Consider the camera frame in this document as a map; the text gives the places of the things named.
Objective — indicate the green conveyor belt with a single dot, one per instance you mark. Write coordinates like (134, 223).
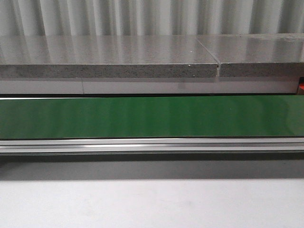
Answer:
(140, 117)

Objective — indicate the grey stone countertop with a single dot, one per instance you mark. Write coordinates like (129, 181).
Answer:
(165, 64)

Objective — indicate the white pleated curtain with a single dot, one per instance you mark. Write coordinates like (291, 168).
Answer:
(150, 17)

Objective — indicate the aluminium conveyor frame rail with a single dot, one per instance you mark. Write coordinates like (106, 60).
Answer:
(150, 146)

